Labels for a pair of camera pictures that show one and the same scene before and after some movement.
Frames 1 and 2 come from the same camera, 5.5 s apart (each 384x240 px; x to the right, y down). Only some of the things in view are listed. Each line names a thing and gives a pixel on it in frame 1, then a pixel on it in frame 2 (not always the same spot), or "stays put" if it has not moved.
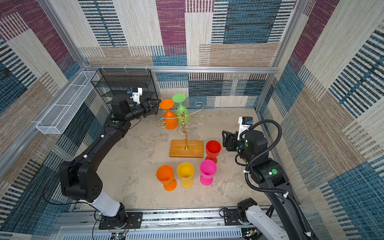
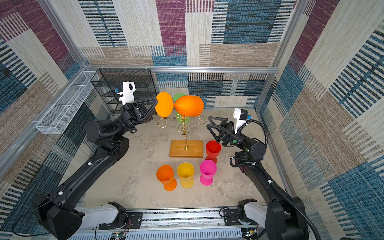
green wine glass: (182, 113) stays put
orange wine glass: (165, 174) stays put
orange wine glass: (168, 104) to (187, 105)
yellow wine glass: (185, 171) stays put
